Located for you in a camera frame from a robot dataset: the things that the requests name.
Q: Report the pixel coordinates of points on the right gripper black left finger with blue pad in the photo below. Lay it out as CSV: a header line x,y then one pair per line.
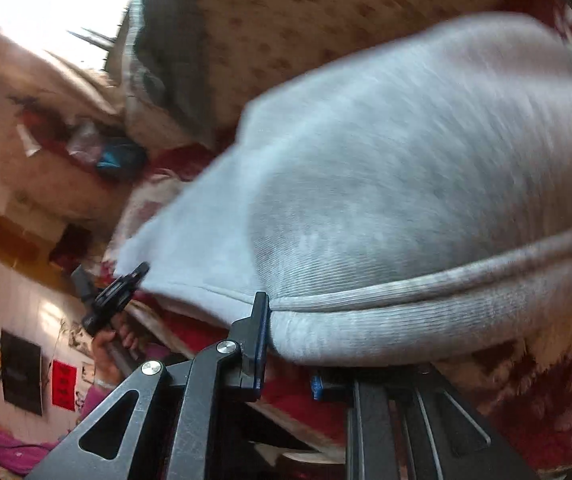
x,y
173,421

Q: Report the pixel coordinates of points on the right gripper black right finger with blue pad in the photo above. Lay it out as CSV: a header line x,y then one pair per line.
x,y
410,421

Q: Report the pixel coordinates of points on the person's left hand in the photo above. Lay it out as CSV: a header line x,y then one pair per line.
x,y
123,332

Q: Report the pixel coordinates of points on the red white floral blanket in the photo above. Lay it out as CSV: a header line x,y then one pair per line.
x,y
523,384

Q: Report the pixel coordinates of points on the dark teal bag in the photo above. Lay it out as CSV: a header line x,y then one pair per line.
x,y
121,159

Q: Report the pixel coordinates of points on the clear plastic bag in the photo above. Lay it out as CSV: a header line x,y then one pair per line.
x,y
86,143

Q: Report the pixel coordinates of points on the grey fuzzy blanket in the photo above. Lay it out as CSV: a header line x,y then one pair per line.
x,y
164,75

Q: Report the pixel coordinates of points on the pink floral bed sheet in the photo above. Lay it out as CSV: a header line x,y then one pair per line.
x,y
253,45

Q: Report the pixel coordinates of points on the red paper wall decoration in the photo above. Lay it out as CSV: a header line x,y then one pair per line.
x,y
63,385

